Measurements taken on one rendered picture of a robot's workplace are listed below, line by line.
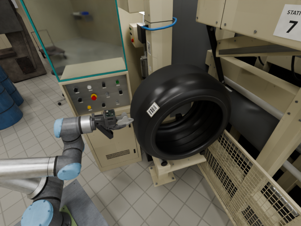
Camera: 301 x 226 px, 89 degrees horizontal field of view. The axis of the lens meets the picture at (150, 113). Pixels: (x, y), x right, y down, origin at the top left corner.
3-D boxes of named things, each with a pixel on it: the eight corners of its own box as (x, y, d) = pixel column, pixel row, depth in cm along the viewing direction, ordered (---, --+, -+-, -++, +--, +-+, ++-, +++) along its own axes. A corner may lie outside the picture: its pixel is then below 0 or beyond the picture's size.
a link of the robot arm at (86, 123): (83, 137, 76) (85, 124, 84) (94, 136, 77) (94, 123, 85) (79, 123, 71) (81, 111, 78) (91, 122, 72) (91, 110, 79)
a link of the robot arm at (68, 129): (60, 129, 81) (53, 115, 75) (85, 126, 84) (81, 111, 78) (56, 143, 74) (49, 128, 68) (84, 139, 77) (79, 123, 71)
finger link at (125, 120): (135, 116, 79) (116, 119, 77) (135, 125, 83) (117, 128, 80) (133, 112, 81) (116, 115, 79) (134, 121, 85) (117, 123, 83)
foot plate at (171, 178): (148, 167, 200) (148, 166, 198) (168, 162, 205) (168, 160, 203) (154, 187, 179) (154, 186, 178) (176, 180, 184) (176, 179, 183)
